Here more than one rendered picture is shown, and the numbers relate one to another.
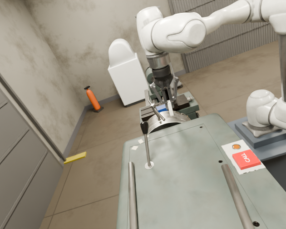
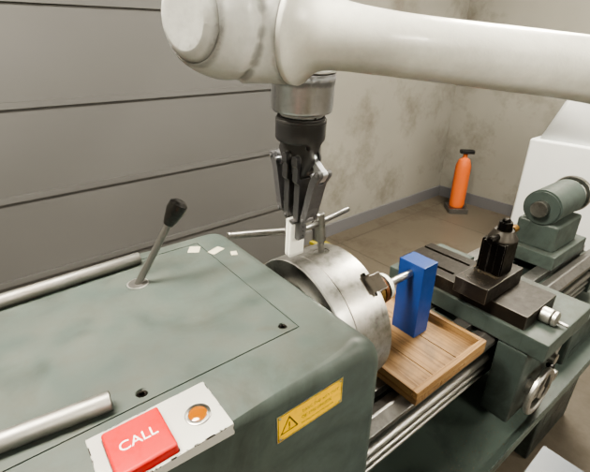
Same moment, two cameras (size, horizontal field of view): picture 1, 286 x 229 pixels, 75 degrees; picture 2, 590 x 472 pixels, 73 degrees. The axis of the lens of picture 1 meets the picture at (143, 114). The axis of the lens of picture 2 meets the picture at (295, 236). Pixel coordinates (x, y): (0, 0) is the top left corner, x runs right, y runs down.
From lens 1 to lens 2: 0.64 m
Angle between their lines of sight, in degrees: 39
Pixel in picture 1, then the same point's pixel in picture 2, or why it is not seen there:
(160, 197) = (42, 324)
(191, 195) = (36, 366)
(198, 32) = (186, 13)
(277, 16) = not seen: outside the picture
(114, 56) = (571, 116)
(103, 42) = not seen: hidden behind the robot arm
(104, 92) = (496, 185)
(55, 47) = not seen: hidden behind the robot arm
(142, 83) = (589, 224)
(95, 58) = (536, 101)
